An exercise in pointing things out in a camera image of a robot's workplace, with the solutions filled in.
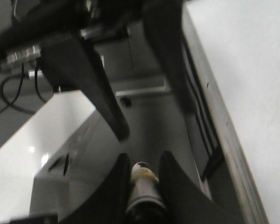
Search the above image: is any white whiteboard surface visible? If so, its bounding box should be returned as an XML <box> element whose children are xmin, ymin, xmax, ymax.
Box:
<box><xmin>186</xmin><ymin>0</ymin><xmax>280</xmax><ymax>224</ymax></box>

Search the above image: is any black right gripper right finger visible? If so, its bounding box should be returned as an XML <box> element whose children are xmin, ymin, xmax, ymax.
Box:
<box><xmin>159</xmin><ymin>151</ymin><xmax>241</xmax><ymax>224</ymax></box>

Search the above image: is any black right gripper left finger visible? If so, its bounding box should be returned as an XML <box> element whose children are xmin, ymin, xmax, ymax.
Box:
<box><xmin>10</xmin><ymin>153</ymin><xmax>130</xmax><ymax>224</ymax></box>

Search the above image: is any black cable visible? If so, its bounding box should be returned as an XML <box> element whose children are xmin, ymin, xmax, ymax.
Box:
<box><xmin>0</xmin><ymin>63</ymin><xmax>49</xmax><ymax>115</ymax></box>

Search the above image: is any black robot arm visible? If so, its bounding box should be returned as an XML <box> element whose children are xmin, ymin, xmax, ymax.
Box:
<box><xmin>0</xmin><ymin>0</ymin><xmax>242</xmax><ymax>224</ymax></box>

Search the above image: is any white whiteboard marker pen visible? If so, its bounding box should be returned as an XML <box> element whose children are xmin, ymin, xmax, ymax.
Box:
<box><xmin>125</xmin><ymin>161</ymin><xmax>168</xmax><ymax>224</ymax></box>

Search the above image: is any white table block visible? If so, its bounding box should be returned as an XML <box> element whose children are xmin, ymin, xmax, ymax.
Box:
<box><xmin>0</xmin><ymin>90</ymin><xmax>103</xmax><ymax>224</ymax></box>

